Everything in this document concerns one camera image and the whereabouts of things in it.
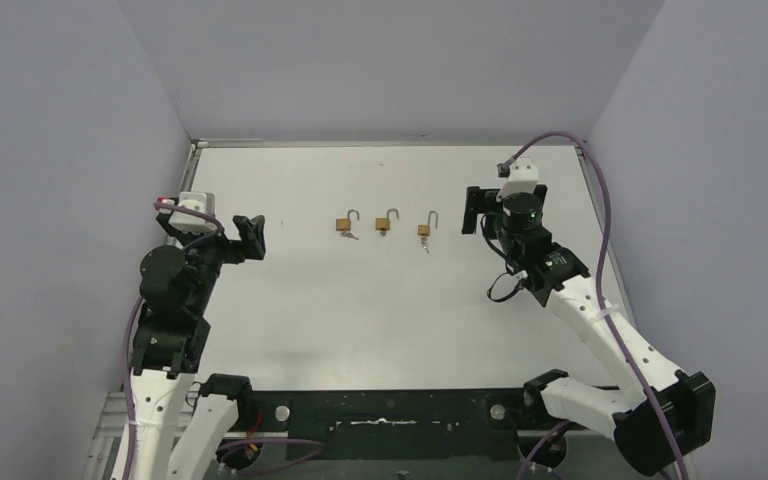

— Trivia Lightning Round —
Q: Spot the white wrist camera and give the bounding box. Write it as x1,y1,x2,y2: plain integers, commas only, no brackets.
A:
169,191,218,234
496,157,539,202

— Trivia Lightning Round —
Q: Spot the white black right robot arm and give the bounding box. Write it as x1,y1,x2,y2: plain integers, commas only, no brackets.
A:
462,184,716,477

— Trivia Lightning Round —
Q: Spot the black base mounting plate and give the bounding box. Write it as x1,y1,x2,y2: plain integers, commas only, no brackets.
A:
253,388,558,461

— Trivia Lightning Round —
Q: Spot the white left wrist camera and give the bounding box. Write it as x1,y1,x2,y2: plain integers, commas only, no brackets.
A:
169,191,218,234

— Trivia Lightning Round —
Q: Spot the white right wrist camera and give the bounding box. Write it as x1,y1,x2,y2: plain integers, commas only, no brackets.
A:
496,157,539,202

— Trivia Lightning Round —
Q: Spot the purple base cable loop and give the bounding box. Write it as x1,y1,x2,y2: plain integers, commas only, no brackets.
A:
214,435,327,478

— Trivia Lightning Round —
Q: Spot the brass padlock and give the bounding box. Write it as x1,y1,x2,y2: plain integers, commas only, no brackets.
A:
375,208,400,232
417,210,439,238
335,209,360,235

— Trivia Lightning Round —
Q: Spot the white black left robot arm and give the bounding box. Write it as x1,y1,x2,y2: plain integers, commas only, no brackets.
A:
111,206,266,479

